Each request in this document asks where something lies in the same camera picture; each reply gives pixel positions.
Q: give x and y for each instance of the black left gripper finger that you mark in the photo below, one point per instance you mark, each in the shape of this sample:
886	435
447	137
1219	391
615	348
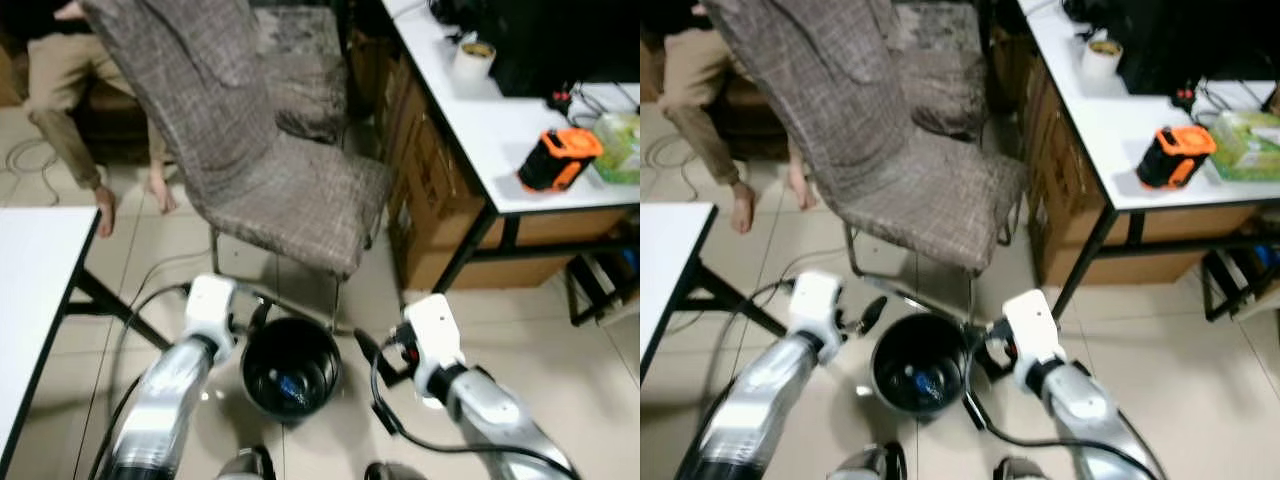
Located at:
874	314
264	315

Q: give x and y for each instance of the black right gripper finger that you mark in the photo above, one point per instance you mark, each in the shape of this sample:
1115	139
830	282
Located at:
972	352
370	348

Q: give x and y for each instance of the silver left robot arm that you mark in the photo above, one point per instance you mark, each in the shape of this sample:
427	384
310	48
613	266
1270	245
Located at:
165	395
765	395

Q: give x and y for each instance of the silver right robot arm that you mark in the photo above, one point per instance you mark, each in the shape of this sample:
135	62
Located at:
1085	410
495	415

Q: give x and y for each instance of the black round rubbish bin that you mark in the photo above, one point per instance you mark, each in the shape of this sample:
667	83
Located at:
290	365
920	362

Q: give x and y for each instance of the blue trash piece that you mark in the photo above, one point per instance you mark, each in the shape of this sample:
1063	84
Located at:
292	385
918	382

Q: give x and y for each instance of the robot right leg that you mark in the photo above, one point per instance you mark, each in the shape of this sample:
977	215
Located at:
1020	470
392	472

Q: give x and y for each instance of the robot leg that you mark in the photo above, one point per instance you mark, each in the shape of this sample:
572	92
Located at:
870	463
1020	470
392	472
248	465

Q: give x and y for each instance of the robot left leg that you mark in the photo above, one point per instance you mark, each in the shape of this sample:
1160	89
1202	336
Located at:
870	463
248	465

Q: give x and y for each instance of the brown cardboard box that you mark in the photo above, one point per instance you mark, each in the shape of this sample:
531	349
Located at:
1070	205
430	210

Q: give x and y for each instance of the grey fabric covered chair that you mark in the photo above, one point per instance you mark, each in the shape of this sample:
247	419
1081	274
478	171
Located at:
250	150
880	150

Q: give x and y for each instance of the small white black-legged table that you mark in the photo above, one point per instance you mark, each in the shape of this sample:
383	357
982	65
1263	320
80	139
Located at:
670	260
35	290

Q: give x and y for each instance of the black metal floor rack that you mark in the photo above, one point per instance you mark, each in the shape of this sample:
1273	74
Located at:
1235	280
600	285

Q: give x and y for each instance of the grey patterned seat cushion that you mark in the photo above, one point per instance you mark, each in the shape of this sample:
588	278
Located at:
305	95
940	90

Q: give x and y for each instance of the dark brown sofa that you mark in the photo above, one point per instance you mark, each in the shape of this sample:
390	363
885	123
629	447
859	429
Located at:
750	100
110	110

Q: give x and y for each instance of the long white black-framed desk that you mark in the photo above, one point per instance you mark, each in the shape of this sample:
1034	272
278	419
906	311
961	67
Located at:
500	130
1130	130

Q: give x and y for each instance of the orange and black tool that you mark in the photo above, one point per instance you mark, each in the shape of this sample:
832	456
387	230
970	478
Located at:
560	160
1175	157

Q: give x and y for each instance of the seated person in khaki trousers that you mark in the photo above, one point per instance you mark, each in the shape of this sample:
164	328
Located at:
70	80
700	90

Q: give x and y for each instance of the green tissue box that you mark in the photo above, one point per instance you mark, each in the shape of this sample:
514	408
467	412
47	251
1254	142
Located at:
620	150
1245	148

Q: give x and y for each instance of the white paper cup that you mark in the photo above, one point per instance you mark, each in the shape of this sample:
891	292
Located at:
472	70
1102	68

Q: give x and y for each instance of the red and black plug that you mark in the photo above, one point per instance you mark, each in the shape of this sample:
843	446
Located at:
560	101
1186	98

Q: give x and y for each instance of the black monitor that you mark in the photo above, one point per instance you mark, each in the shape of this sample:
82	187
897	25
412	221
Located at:
560	45
1200	40

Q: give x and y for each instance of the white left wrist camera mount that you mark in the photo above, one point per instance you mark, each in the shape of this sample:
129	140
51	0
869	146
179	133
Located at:
815	300
210	305

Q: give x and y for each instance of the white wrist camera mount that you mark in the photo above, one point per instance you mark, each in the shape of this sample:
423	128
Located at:
435	335
1030	330
210	305
815	300

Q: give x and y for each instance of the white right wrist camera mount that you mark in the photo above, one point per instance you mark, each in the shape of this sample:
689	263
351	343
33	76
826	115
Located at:
435	335
1030	330

